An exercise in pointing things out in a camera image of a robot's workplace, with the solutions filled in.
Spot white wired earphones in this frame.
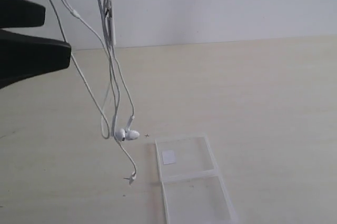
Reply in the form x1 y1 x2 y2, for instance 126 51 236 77
60 0 140 185

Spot clear plastic storage box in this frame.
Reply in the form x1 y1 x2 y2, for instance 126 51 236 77
155 134 238 223

